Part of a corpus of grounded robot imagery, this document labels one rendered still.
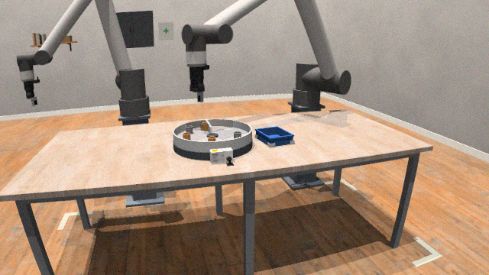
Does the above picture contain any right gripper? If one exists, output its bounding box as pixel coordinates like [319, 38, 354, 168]
[20, 70, 40, 106]

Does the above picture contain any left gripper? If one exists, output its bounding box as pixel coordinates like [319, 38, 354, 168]
[186, 51, 209, 102]

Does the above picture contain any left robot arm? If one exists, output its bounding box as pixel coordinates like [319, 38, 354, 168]
[182, 0, 351, 107]

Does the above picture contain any blue shallow tray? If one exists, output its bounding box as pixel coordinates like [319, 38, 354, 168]
[255, 126, 294, 147]

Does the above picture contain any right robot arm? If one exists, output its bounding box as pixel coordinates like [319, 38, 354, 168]
[17, 0, 150, 118]

